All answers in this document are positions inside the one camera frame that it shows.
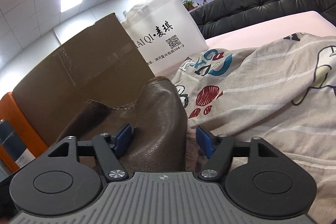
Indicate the orange board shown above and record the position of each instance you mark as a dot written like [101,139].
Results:
[11,112]

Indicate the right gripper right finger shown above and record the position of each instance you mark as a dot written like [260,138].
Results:
[218,151]

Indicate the white shopping bag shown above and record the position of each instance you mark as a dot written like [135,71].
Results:
[164,33]

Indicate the brown cardboard box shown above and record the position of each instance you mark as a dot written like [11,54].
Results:
[101,63]

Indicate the black leather sofa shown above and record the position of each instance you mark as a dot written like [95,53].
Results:
[222,16]

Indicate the pink mattress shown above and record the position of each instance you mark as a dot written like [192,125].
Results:
[266,32]

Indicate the dark blue thermos bottle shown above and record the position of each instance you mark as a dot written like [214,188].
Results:
[14,146]

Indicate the brown leather garment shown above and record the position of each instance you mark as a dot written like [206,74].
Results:
[159,124]

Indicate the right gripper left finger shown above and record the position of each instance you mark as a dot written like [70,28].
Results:
[109,149]

